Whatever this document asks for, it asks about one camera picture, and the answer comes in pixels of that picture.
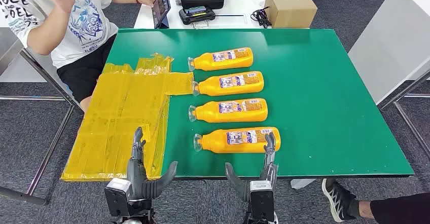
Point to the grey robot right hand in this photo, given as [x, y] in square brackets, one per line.
[269, 172]

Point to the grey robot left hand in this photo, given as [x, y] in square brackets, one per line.
[137, 182]

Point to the orange detergent bottle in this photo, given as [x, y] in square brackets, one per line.
[215, 115]
[218, 64]
[218, 145]
[215, 88]

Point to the person's right forearm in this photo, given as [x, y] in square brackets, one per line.
[47, 34]

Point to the black tablet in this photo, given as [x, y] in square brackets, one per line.
[160, 7]

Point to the white table foot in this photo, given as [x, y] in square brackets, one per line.
[302, 184]

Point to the person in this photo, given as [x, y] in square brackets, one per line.
[84, 31]
[403, 210]

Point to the black handheld controller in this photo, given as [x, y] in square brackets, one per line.
[196, 14]

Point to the yellow taped cardboard sheet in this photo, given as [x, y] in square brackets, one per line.
[114, 121]

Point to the grey steel table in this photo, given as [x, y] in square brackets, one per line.
[10, 48]

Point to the black and white sneaker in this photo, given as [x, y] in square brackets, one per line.
[339, 199]

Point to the white table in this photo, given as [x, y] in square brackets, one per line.
[238, 1]

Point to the brown cardboard box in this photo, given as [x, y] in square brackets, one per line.
[290, 9]

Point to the white cabinet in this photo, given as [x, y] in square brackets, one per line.
[393, 41]

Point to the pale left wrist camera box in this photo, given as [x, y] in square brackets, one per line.
[117, 197]

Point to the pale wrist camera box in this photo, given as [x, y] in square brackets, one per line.
[117, 197]
[262, 200]

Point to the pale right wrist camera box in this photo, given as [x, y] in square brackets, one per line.
[262, 200]

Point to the steel table frame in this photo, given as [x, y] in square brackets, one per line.
[418, 95]

